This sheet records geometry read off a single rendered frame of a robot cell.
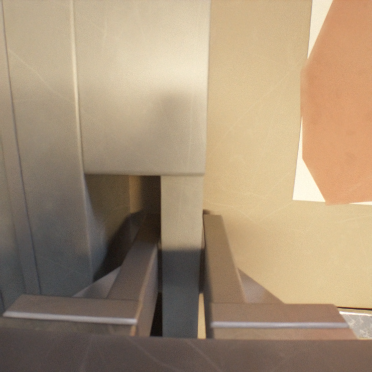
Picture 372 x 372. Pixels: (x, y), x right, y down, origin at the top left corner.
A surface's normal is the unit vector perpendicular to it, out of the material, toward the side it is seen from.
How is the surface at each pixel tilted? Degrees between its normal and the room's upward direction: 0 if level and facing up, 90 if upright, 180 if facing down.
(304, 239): 0
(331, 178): 41
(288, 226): 0
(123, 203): 90
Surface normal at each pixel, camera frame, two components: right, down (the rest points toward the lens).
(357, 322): -0.08, 0.25
